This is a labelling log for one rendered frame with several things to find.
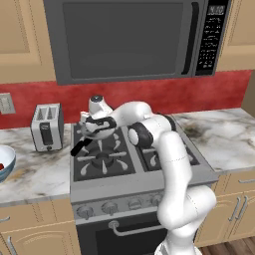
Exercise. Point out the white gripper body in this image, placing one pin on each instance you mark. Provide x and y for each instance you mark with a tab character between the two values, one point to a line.
99	134

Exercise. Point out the grey hob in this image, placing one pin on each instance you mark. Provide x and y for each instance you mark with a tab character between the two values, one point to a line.
99	186

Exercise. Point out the tan lower cupboard door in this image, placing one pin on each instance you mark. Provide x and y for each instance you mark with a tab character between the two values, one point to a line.
219	222
247	225
46	240

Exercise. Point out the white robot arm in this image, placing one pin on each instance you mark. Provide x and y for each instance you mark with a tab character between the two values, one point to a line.
172	166

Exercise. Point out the grey hob knob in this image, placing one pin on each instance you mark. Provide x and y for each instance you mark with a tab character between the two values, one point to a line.
155	199
134	203
84	211
109	207

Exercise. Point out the white and blue bowl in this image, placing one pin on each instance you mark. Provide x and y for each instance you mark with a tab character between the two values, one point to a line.
7	159

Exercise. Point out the black oven door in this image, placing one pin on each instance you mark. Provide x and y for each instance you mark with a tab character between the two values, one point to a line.
93	242

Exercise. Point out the tan cupboard door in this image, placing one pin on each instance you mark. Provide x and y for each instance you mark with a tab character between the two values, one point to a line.
239	33
23	40
219	222
247	225
46	240

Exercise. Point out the red food piece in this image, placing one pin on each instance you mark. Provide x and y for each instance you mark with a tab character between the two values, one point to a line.
1	166

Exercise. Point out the silver toaster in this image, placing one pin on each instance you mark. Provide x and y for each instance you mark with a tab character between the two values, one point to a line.
46	129

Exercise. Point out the tan upper cupboard door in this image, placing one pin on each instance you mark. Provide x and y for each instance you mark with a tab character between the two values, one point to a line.
239	33
23	40

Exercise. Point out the tan drawer front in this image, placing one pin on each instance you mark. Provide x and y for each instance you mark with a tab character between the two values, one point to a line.
232	182
40	212

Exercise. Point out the tan tall side panel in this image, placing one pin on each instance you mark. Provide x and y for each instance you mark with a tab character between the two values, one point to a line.
249	94

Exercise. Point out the grey microwave oven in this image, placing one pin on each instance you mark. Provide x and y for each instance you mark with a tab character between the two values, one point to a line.
123	40

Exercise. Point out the white wall socket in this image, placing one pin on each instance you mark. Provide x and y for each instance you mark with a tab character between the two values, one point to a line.
6	103

